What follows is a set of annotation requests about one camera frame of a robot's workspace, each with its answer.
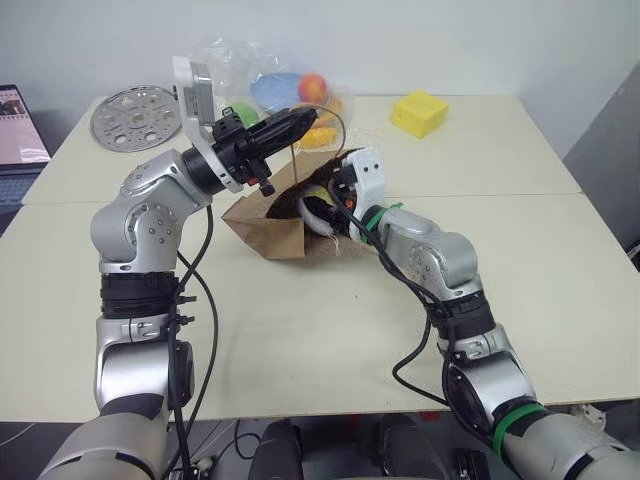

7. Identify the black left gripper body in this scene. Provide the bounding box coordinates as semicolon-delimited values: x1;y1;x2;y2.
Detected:
211;111;277;197

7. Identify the brown paper bag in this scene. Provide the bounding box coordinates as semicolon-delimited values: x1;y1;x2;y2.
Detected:
221;102;382;261

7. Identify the green toy fruit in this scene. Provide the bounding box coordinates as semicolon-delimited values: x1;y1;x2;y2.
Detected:
222;101;260;129

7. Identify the clear plastic bag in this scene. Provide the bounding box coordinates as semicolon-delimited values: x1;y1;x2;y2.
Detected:
185;35;357;151

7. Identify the open laptop computer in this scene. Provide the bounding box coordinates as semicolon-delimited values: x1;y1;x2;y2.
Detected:
0;84;54;207

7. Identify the orange yellow toy fruit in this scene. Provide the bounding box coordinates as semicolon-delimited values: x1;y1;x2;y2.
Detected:
313;96;345;127

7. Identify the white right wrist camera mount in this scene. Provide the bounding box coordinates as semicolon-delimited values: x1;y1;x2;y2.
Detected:
339;147;389;242

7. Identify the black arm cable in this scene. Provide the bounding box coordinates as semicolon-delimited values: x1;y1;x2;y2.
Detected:
167;202;222;480
327;180;501;446

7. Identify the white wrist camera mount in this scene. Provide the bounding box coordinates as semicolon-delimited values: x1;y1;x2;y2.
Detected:
172;54;247;194
339;147;389;242

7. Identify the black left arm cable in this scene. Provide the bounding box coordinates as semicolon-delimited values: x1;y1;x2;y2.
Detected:
167;202;222;480

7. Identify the perforated round metal plate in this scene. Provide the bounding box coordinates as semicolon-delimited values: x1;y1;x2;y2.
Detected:
90;84;183;151

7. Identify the yellow cheese plush cube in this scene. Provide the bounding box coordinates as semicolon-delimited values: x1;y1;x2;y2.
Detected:
390;89;450;139

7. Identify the red orange toy peach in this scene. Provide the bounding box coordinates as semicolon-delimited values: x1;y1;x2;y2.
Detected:
297;72;330;104

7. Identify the blue toy plate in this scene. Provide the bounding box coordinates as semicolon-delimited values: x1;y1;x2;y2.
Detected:
249;72;304;114

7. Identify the white black plush toy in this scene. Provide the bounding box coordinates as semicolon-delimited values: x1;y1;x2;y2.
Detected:
298;184;352;237

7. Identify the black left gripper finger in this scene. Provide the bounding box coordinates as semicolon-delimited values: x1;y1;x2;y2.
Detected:
248;119;318;154
252;107;321;137

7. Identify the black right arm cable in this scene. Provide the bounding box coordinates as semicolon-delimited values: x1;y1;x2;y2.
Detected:
327;180;501;446

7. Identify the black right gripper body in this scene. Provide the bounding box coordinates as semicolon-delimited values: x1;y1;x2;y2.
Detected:
325;160;362;211

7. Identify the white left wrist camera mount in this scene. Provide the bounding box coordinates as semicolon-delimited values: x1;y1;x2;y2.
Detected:
172;54;247;194

